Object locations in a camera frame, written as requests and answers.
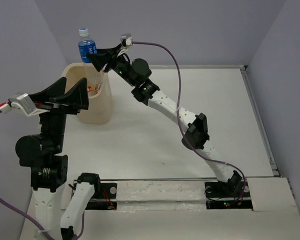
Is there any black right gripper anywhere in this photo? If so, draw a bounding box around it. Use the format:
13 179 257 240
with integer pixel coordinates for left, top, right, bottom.
85 43 136 87

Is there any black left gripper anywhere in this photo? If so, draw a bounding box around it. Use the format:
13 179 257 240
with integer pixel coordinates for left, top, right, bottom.
31 74 91 151

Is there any blue label water bottle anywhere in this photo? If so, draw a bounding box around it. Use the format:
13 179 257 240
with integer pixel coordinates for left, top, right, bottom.
78 27 103 87

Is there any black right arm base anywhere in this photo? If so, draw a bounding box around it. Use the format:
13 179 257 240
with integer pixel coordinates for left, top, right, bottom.
204 181 253 210

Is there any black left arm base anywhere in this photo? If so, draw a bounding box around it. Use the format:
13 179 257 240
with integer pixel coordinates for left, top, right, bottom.
85 181 118 211

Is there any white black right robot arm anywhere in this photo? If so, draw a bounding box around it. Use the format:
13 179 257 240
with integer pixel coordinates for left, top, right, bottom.
86 46 244 196

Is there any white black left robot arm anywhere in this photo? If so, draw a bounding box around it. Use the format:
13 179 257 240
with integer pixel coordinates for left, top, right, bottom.
9 77 101 240

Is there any cream plastic bin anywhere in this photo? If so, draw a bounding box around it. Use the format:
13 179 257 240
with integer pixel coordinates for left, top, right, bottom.
62 62 113 125

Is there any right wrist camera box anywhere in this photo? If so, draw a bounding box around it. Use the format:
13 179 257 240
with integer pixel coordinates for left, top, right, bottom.
118 33 133 56

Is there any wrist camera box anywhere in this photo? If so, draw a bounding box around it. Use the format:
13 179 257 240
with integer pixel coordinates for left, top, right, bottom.
118 33 133 56
0 93 44 117

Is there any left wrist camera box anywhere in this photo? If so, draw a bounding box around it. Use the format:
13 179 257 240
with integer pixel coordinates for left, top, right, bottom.
0 93 44 117

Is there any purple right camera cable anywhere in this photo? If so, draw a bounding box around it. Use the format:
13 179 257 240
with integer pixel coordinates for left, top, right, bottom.
131 40 248 198

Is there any purple camera cable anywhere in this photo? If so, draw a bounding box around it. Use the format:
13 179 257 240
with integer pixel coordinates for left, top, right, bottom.
131 40 248 198
0 107 85 240

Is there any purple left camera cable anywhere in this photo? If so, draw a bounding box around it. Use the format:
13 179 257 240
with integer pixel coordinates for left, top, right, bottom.
0 107 85 240

